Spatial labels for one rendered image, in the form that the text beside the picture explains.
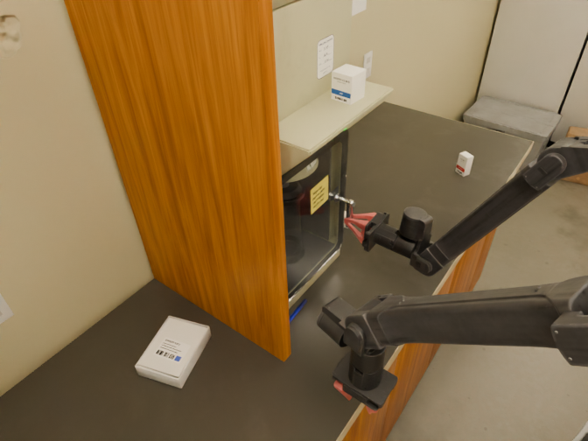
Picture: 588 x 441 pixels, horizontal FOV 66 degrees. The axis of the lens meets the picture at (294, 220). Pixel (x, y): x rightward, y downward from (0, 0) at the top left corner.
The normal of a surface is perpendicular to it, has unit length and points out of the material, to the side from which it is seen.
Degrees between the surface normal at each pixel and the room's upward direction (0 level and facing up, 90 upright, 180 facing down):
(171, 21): 90
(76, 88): 90
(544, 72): 90
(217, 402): 0
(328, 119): 0
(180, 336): 0
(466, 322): 87
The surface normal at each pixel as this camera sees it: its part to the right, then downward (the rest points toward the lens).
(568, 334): -0.77, 0.40
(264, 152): -0.60, 0.53
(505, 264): -0.03, -0.77
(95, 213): 0.80, 0.36
